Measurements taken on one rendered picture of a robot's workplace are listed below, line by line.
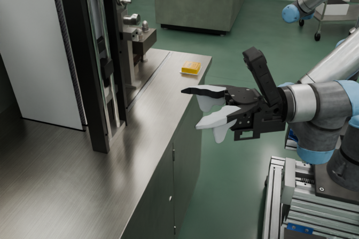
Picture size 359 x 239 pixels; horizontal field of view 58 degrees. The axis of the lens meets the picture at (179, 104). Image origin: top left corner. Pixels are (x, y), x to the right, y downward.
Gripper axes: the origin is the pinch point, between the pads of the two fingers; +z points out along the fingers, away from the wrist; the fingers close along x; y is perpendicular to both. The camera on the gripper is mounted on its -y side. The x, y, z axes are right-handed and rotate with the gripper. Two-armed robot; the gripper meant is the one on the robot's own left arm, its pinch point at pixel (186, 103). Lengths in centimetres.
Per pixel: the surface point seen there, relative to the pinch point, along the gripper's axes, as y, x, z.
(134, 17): -4, 62, 7
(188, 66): 21, 76, -14
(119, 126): 26.2, 39.3, 15.3
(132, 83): 23, 68, 10
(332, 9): 49, 307, -231
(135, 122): 28, 44, 10
